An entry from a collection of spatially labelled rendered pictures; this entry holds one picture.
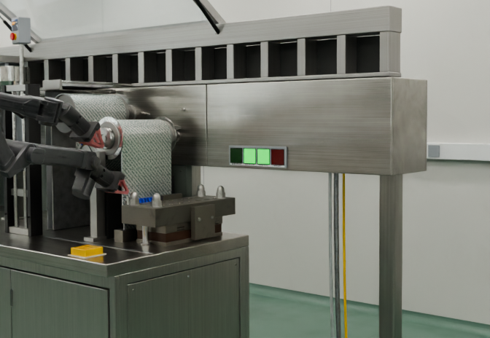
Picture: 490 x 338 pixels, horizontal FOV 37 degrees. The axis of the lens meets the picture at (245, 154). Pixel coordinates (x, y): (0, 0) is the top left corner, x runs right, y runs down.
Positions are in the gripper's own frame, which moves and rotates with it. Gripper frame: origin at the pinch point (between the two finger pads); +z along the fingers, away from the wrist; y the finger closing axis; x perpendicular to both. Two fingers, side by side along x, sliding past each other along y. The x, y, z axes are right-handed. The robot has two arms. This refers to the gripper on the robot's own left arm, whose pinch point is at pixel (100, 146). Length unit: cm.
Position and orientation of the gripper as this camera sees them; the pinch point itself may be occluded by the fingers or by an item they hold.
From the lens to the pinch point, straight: 254.9
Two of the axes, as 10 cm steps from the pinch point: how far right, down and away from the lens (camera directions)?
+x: 3.7, -8.1, 4.6
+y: 7.9, 0.2, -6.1
